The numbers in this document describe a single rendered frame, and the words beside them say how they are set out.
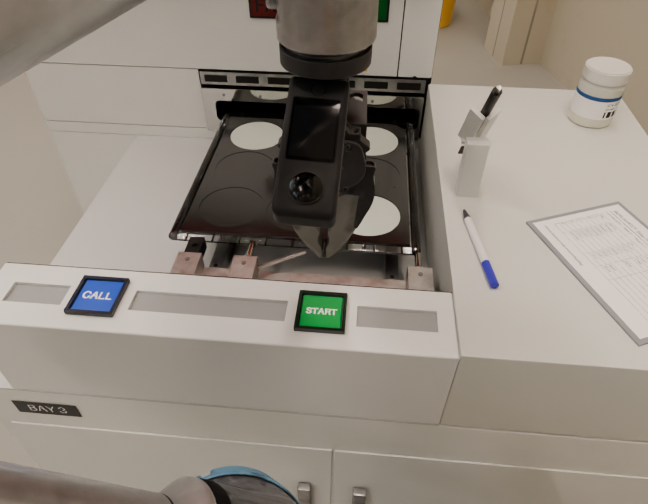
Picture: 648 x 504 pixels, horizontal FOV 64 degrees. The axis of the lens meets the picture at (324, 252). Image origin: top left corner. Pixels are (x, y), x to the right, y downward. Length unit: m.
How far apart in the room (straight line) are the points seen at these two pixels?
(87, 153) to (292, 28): 0.97
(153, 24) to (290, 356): 0.72
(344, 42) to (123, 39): 0.78
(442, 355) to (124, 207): 0.66
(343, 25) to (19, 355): 0.54
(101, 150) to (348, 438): 0.86
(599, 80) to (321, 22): 0.65
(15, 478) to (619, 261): 0.64
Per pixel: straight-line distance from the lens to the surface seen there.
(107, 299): 0.64
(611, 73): 0.96
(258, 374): 0.62
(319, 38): 0.38
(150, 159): 1.13
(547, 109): 1.03
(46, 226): 2.45
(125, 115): 1.21
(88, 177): 1.35
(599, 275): 0.70
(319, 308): 0.59
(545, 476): 0.82
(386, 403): 0.64
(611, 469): 0.82
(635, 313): 0.67
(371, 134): 1.00
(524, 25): 3.63
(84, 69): 1.19
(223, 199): 0.85
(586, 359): 0.61
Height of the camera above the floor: 1.41
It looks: 44 degrees down
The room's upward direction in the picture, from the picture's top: straight up
